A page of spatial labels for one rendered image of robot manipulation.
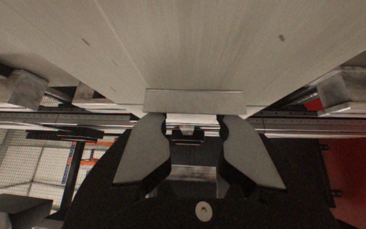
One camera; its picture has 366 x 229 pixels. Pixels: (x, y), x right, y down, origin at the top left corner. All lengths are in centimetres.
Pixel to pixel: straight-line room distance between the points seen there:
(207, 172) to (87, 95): 29
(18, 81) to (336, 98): 74
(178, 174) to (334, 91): 38
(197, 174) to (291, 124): 47
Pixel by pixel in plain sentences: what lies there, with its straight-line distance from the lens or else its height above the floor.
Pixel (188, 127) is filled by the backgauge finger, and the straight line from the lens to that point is 26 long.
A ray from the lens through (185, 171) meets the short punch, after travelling 24.
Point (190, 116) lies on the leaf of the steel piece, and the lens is 17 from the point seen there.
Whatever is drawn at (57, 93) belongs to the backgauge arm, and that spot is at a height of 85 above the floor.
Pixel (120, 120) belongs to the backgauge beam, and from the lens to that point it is 55.
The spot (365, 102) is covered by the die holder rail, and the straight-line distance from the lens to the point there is 40.
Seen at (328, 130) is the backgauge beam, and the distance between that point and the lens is 72.
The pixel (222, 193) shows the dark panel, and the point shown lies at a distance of 80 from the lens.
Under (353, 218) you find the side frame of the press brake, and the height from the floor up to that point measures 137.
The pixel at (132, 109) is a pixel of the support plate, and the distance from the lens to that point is 17.
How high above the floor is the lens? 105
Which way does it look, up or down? 17 degrees down
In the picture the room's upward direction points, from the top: 178 degrees counter-clockwise
